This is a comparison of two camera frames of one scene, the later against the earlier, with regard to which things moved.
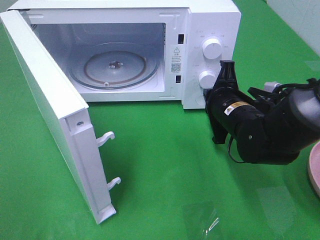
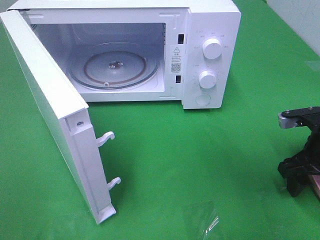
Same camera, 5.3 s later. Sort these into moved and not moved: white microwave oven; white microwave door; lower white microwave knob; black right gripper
Moved: black right gripper
Not moved: white microwave oven; white microwave door; lower white microwave knob
